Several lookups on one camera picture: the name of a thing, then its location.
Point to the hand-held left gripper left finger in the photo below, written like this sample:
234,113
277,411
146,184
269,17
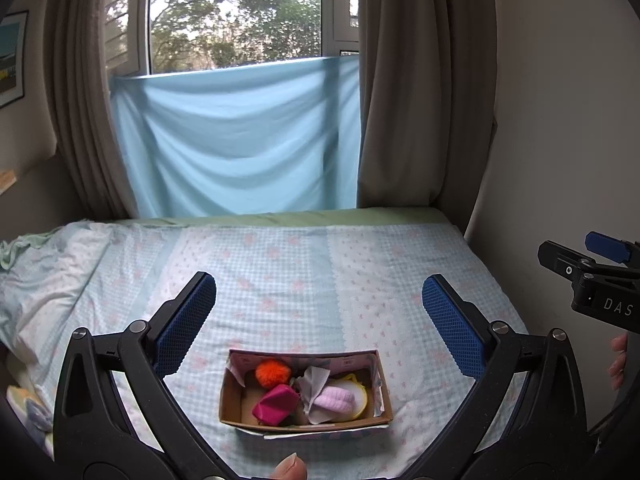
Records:
182,327

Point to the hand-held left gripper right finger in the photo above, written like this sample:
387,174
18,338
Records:
452,325

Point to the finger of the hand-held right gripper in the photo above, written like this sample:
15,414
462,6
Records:
562,260
607,247

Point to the printed cardboard box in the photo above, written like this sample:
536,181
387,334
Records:
229,402

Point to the orange pompom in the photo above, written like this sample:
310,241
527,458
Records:
272,374

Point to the pink zipper pouch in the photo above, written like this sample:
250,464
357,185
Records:
275,405

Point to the pink knitted item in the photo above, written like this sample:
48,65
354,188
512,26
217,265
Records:
334,399

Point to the grey tissue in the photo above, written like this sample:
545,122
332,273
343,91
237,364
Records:
312,380

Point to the person's right hand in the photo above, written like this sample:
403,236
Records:
619,360

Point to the person's left hand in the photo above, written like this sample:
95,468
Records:
290,467

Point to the checked floral bed blanket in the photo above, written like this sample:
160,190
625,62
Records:
300,270

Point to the green bed sheet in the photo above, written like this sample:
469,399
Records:
300,218

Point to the light blue hanging cloth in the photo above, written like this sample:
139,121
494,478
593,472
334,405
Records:
235,140

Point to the beige curtain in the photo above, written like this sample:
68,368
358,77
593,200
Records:
85,85
425,85

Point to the white framed window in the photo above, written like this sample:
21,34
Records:
230,10

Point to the framed wall picture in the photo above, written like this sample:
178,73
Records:
12,60

